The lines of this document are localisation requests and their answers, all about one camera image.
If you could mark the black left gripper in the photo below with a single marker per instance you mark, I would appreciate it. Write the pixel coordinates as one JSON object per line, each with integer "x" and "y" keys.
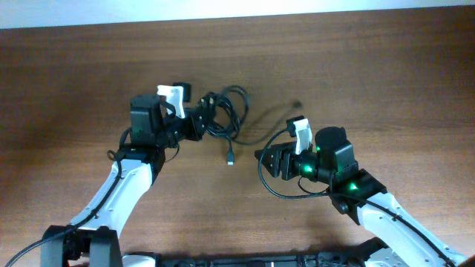
{"x": 196, "y": 125}

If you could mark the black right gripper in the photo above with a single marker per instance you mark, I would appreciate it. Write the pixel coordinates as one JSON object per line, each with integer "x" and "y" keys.
{"x": 286, "y": 150}

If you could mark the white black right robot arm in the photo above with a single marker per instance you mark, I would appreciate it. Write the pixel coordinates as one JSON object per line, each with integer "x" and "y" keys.
{"x": 358, "y": 194}

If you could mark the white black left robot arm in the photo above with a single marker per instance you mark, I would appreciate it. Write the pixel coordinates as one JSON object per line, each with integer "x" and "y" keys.
{"x": 155, "y": 126}

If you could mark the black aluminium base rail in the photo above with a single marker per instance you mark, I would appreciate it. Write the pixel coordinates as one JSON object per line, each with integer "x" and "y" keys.
{"x": 352, "y": 256}

